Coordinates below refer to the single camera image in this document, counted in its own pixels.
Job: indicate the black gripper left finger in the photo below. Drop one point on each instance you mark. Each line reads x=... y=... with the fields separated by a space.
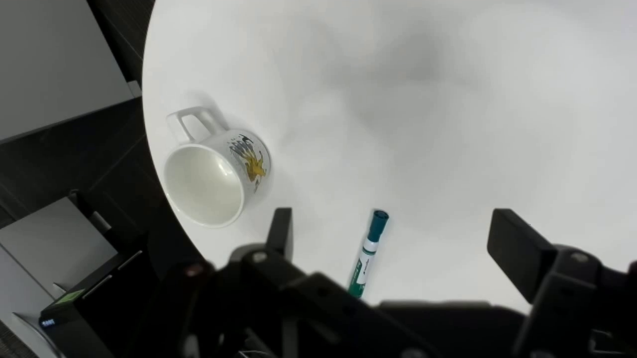
x=282 y=231

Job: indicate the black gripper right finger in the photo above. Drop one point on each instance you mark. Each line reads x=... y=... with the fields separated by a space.
x=525 y=251

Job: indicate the green white dry-erase marker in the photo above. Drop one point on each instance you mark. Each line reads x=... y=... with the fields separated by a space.
x=370 y=259

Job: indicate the white mug with floral print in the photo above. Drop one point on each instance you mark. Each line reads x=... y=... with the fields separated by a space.
x=202 y=186

